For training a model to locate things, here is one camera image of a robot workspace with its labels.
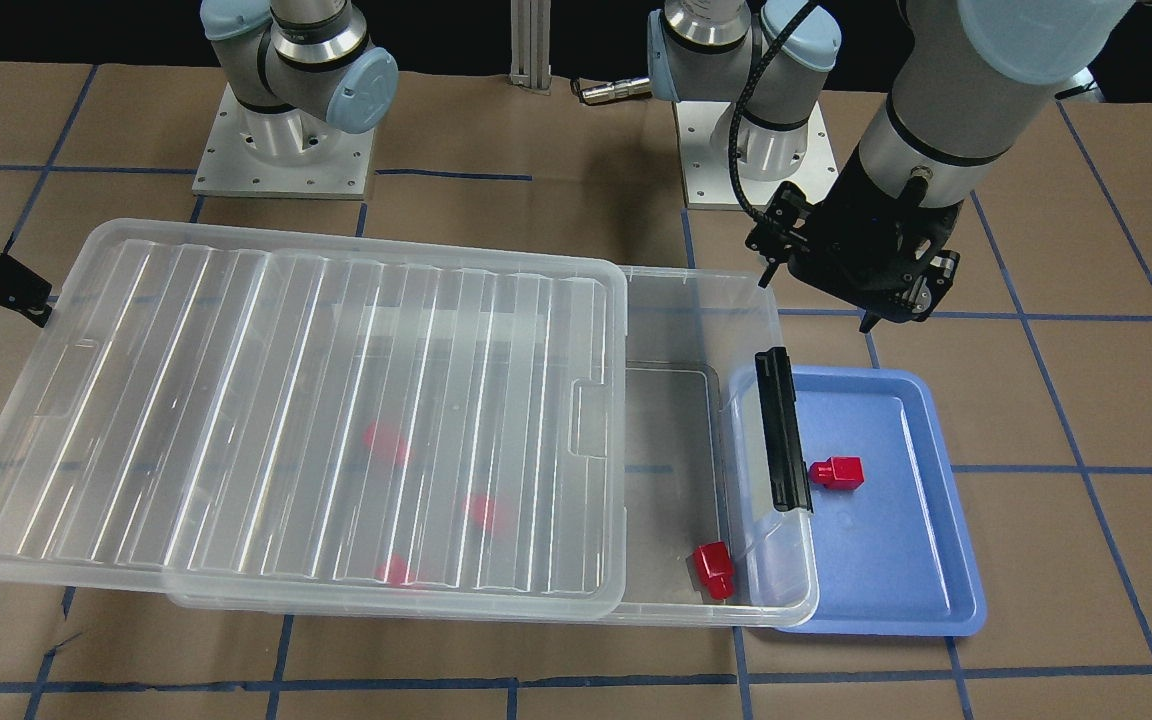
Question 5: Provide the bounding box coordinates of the aluminium frame post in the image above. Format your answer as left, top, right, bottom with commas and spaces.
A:
508, 0, 552, 94

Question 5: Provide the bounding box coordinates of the black braided cable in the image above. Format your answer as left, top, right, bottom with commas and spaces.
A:
729, 0, 823, 226

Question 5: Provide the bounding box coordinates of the red block under lid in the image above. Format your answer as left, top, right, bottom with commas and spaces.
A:
376, 553, 419, 588
364, 420, 410, 468
467, 493, 511, 537

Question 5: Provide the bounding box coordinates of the blue plastic tray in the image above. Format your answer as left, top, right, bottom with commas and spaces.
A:
794, 366, 987, 637

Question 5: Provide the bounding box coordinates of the black box latch handle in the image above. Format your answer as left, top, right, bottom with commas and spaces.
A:
755, 346, 813, 511

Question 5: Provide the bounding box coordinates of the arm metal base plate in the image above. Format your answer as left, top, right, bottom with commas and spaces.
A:
673, 103, 841, 210
191, 86, 378, 200

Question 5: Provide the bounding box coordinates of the metal cable connector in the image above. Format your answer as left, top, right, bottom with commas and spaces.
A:
570, 77, 652, 106

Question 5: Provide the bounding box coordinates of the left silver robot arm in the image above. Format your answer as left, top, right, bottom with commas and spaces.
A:
646, 1, 1130, 333

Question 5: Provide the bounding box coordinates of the red block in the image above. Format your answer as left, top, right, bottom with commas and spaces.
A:
691, 541, 736, 601
364, 420, 410, 468
376, 553, 419, 588
467, 493, 511, 537
808, 455, 867, 492

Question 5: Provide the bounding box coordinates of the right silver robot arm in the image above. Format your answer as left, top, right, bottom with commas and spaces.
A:
0, 1, 399, 327

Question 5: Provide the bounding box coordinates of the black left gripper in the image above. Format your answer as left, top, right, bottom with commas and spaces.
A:
746, 165, 961, 333

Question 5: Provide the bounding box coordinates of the clear plastic storage box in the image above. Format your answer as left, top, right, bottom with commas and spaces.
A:
161, 255, 814, 626

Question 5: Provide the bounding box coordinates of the clear plastic box lid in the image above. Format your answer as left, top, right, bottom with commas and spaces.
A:
0, 219, 628, 620

